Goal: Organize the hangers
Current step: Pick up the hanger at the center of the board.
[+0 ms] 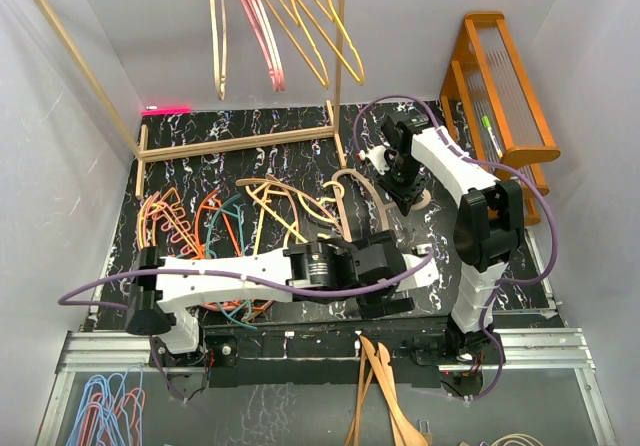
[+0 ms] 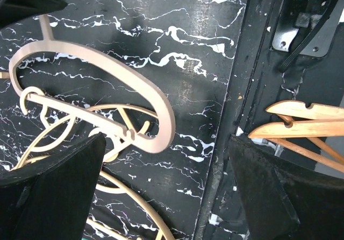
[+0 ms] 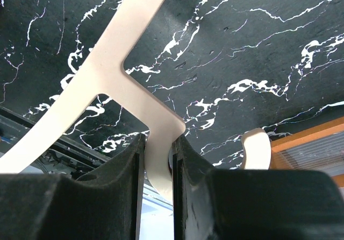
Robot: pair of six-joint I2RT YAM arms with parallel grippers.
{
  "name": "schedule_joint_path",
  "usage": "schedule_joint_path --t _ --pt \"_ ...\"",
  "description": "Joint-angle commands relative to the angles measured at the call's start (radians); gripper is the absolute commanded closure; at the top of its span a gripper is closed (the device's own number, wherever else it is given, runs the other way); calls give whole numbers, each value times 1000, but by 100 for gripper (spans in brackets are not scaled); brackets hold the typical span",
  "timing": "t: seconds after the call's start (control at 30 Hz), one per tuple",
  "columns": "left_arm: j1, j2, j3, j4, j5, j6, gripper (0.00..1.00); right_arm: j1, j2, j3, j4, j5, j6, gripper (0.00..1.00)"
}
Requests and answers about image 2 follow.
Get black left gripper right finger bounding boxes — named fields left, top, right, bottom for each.
left=229, top=136, right=343, bottom=239

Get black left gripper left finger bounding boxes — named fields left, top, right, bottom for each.
left=1, top=133, right=106, bottom=239

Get wooden hangers on floor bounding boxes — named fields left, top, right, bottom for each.
left=248, top=100, right=343, bottom=173

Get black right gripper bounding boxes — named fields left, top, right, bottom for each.
left=1, top=0, right=67, bottom=29

